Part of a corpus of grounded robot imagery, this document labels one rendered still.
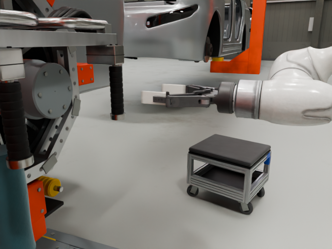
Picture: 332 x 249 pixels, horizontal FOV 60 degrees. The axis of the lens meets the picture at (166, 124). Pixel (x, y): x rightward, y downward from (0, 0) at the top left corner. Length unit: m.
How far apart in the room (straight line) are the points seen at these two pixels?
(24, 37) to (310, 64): 0.62
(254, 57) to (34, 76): 3.67
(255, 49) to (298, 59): 3.37
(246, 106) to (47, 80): 0.44
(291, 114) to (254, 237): 1.06
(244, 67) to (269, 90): 3.51
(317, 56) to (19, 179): 0.73
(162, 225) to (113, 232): 0.27
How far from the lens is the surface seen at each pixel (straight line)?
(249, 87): 0.67
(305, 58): 0.78
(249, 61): 4.16
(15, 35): 0.58
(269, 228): 1.72
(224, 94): 0.67
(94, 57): 0.81
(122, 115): 0.81
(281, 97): 0.65
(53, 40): 0.64
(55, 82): 0.71
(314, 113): 0.66
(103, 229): 1.66
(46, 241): 1.27
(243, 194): 1.69
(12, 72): 0.53
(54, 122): 1.00
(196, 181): 1.81
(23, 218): 0.74
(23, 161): 0.56
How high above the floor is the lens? 0.96
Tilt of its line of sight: 16 degrees down
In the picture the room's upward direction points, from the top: straight up
